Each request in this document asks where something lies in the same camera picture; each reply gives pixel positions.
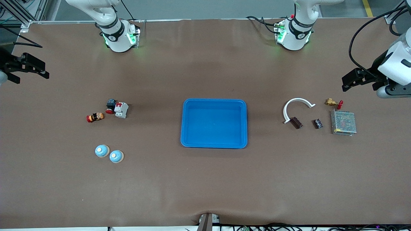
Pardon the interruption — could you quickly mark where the blue plastic tray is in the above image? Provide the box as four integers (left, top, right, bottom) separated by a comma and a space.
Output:
180, 98, 248, 149

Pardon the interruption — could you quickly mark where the red emergency stop button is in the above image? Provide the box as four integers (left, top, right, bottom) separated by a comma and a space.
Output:
105, 98, 117, 115

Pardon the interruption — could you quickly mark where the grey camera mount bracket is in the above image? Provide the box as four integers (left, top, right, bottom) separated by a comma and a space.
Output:
197, 212, 221, 231

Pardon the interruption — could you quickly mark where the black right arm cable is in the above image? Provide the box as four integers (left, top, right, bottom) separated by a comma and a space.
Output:
0, 24, 43, 84

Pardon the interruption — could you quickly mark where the red orange push button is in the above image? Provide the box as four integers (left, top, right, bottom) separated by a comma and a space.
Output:
86, 112, 105, 123

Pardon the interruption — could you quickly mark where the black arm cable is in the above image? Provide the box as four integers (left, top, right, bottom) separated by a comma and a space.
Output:
348, 0, 411, 91
0, 24, 43, 84

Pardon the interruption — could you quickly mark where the perforated metal power supply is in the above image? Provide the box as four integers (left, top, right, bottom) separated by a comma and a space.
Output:
330, 109, 357, 136

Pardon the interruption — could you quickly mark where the black base cable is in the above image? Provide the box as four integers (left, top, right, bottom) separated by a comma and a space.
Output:
246, 15, 281, 35

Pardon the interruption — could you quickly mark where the brass valve red handle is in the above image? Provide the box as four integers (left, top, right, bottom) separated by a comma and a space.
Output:
325, 98, 344, 109

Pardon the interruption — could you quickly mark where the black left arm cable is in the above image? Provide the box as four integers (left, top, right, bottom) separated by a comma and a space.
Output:
348, 0, 411, 91

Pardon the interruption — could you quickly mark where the white circuit breaker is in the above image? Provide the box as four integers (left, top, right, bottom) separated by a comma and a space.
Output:
114, 102, 129, 119

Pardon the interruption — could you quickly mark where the aluminium frame with bracket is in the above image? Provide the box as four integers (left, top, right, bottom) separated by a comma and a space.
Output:
384, 0, 411, 25
0, 0, 48, 34

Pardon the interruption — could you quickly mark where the white curved plastic strip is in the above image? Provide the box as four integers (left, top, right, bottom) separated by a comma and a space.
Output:
283, 98, 316, 124

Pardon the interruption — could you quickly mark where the blue dome bell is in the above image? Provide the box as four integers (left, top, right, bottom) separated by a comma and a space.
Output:
95, 144, 110, 158
109, 150, 125, 164

